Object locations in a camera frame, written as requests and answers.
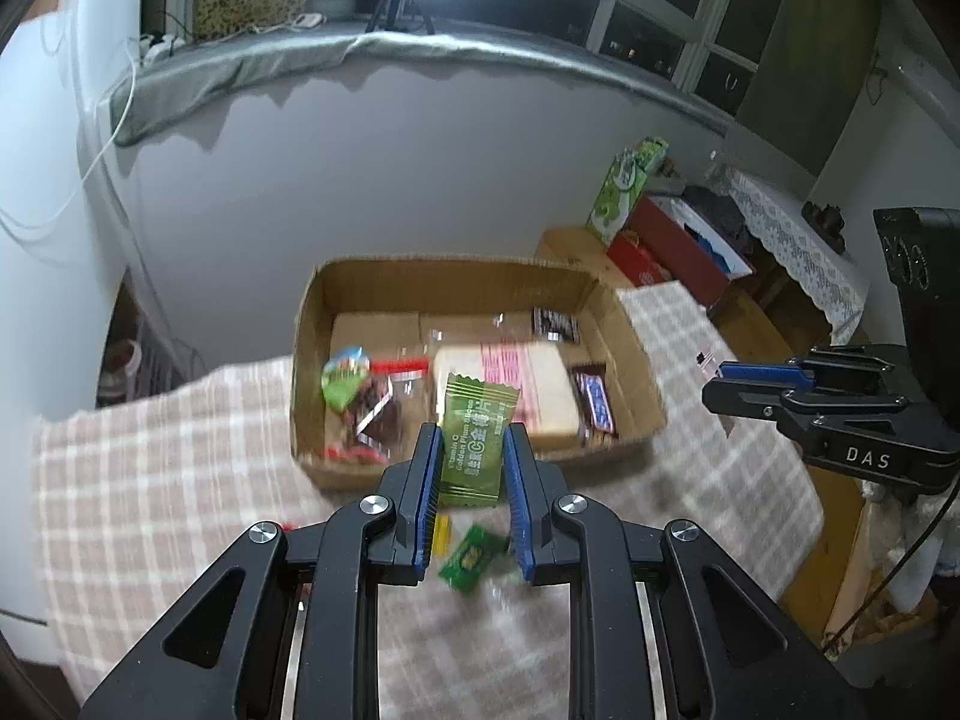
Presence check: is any small green wrapped candy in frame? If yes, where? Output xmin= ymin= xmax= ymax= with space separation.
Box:
xmin=437 ymin=525 xmax=505 ymax=595

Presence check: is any black bag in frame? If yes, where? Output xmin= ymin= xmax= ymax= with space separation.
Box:
xmin=679 ymin=184 xmax=751 ymax=241

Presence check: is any bread packet pink label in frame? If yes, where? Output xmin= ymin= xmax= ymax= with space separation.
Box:
xmin=431 ymin=341 xmax=584 ymax=442

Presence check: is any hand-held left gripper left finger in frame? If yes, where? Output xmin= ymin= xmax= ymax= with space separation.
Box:
xmin=79 ymin=422 xmax=445 ymax=720

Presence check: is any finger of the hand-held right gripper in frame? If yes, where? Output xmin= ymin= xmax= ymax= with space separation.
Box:
xmin=716 ymin=346 xmax=899 ymax=389
xmin=701 ymin=379 xmax=914 ymax=437

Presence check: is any olive curtain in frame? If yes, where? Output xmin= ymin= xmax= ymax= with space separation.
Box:
xmin=731 ymin=0 xmax=882 ymax=181

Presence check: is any black patterned candy packet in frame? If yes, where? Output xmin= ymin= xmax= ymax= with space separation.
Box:
xmin=531 ymin=307 xmax=580 ymax=344

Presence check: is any blue cloth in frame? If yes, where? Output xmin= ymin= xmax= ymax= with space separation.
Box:
xmin=701 ymin=232 xmax=740 ymax=271

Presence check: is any white window frame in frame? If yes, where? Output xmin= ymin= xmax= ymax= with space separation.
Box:
xmin=142 ymin=0 xmax=796 ymax=102

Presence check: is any checked tablecloth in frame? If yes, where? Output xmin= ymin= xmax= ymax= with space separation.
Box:
xmin=30 ymin=281 xmax=826 ymax=720

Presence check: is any white hanging cable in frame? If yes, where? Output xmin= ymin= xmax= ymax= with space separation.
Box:
xmin=0 ymin=15 xmax=143 ymax=233

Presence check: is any clear snack bag red strip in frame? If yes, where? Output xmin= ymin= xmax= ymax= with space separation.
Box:
xmin=326 ymin=356 xmax=432 ymax=466

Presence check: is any white lace cloth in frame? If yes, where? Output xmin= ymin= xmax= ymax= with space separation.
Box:
xmin=709 ymin=165 xmax=871 ymax=338

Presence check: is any green carton box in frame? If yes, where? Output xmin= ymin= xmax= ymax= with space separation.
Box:
xmin=585 ymin=136 xmax=670 ymax=245

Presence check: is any green puffed snack bag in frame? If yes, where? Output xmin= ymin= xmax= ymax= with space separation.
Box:
xmin=321 ymin=345 xmax=374 ymax=413

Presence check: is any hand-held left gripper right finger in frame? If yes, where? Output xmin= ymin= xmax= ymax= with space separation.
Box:
xmin=501 ymin=424 xmax=871 ymax=720

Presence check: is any white wire rack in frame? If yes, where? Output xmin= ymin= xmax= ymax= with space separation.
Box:
xmin=97 ymin=270 xmax=207 ymax=410

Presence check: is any cardboard box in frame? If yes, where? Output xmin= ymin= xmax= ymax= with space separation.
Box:
xmin=291 ymin=259 xmax=668 ymax=494

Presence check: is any dark figurine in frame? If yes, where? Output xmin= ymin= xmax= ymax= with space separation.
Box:
xmin=801 ymin=199 xmax=848 ymax=256

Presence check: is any grey sill blanket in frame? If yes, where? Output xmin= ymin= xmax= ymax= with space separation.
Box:
xmin=109 ymin=30 xmax=740 ymax=149

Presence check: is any dark chocolate bar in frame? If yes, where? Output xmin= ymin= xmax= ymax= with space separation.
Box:
xmin=571 ymin=366 xmax=620 ymax=442

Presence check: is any red storage box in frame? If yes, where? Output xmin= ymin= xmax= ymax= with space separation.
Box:
xmin=606 ymin=195 xmax=755 ymax=308

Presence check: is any black cable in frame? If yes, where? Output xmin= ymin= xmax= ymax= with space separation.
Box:
xmin=821 ymin=480 xmax=960 ymax=657

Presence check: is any green plum slice packet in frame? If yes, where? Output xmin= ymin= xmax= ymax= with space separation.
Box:
xmin=436 ymin=373 xmax=521 ymax=509

